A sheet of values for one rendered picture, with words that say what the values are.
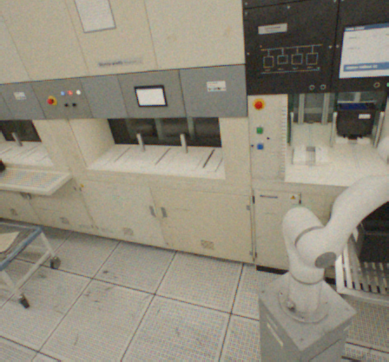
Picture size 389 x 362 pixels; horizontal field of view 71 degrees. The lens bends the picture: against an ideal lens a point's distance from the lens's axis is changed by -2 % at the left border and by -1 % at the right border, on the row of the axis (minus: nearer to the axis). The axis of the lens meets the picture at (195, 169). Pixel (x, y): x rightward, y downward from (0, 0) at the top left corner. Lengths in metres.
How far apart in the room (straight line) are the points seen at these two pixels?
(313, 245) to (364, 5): 0.98
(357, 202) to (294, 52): 0.77
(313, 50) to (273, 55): 0.18
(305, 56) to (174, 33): 0.65
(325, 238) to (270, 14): 0.98
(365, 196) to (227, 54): 0.92
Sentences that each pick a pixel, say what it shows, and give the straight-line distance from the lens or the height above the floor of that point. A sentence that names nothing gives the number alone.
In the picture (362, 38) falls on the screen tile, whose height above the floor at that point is 1.63.
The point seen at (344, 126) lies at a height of 1.00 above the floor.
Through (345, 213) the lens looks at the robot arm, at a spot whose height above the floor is 1.24.
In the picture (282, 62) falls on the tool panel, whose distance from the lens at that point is 1.46.
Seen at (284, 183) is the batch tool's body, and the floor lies 0.85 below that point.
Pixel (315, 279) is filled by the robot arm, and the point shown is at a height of 0.98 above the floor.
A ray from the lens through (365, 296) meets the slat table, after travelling 1.39.
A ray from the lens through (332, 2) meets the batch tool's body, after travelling 1.43.
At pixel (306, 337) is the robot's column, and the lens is 1.25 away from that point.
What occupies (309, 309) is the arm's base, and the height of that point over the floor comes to 0.79.
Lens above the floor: 1.86
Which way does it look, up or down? 31 degrees down
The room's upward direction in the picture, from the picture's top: 10 degrees counter-clockwise
